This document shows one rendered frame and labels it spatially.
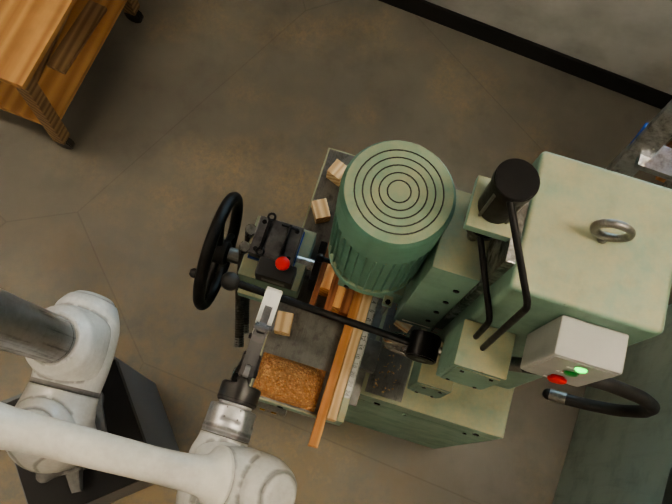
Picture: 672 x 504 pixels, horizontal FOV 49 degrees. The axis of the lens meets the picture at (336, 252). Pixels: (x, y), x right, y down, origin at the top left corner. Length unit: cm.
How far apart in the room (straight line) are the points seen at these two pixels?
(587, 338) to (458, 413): 68
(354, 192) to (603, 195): 36
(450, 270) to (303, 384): 52
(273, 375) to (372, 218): 58
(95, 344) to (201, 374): 91
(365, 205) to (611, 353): 40
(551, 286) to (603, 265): 8
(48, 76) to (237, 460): 185
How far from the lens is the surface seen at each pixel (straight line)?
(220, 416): 134
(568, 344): 109
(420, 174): 111
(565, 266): 107
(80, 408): 170
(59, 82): 274
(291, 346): 160
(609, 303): 108
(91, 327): 164
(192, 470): 118
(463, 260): 117
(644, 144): 209
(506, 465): 258
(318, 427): 154
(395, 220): 108
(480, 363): 123
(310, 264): 157
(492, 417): 175
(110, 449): 119
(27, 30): 244
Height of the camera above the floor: 248
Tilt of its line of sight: 73 degrees down
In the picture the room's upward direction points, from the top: 13 degrees clockwise
